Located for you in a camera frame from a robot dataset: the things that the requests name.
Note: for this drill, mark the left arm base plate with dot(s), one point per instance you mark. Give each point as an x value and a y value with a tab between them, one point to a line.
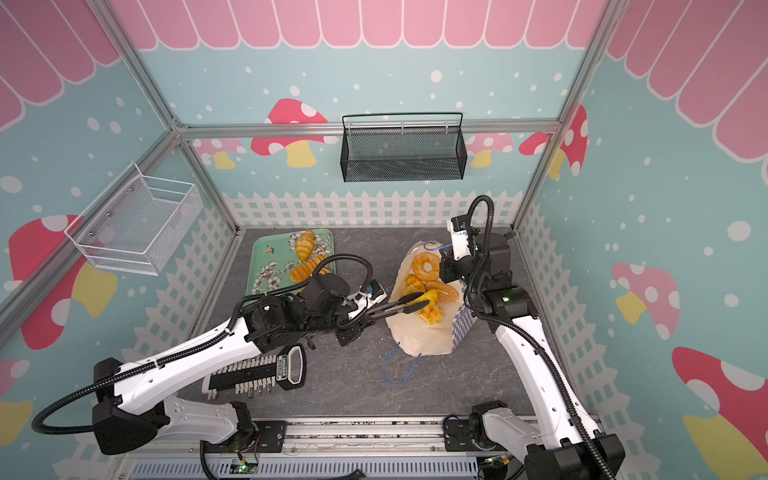
262	437

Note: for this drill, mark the small croissant bread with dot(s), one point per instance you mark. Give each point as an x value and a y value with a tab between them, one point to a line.
304	245

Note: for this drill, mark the oval bun bread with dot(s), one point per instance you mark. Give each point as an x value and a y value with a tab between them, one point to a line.
445	292

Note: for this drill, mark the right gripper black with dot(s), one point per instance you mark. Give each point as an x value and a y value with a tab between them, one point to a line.
450	271

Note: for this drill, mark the black tool rack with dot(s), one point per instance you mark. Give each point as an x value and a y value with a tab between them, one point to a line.
256	375

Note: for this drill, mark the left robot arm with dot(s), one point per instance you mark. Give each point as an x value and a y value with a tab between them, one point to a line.
128	405

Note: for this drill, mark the white wire wall basket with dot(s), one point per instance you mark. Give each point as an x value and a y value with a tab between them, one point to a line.
136	225

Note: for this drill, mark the black metal tongs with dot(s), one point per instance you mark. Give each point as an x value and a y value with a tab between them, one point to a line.
388	309

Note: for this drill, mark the green floral tray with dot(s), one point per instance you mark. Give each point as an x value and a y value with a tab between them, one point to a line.
273	257

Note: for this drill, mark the checkered paper bag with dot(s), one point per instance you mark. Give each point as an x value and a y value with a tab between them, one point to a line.
412	335

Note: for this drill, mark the ring doughnut bread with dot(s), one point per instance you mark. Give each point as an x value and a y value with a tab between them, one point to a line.
426	267

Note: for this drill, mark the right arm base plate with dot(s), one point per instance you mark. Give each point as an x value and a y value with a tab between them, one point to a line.
490	433

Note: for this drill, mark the rectangular crusty pastry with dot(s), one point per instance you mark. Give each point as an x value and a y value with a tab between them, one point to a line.
431	314

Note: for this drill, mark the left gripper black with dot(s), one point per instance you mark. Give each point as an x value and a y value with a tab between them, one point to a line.
354	331

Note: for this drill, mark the long twisted bread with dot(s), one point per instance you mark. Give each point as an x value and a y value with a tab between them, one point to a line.
305	269

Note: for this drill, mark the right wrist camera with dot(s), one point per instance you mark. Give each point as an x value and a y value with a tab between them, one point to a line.
460	230

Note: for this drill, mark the black mesh wall basket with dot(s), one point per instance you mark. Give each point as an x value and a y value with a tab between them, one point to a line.
403	147

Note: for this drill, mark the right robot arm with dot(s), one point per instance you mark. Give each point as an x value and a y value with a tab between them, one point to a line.
565	443

